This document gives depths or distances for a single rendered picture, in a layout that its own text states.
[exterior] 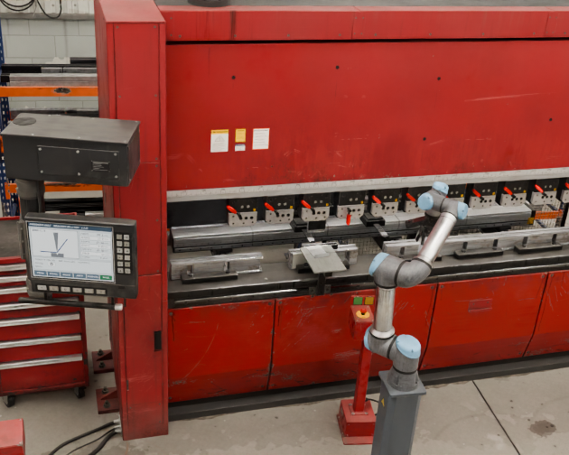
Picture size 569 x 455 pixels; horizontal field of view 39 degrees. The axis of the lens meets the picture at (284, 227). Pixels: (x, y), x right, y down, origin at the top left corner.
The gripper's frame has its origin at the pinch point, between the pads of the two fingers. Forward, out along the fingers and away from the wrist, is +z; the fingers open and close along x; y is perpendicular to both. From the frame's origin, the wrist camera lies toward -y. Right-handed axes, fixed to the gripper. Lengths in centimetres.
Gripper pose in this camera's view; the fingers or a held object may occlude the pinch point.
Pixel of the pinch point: (416, 248)
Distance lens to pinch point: 393.2
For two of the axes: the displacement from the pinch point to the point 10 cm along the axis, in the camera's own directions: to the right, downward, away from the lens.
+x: 0.5, -4.4, 9.0
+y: 9.8, 2.0, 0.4
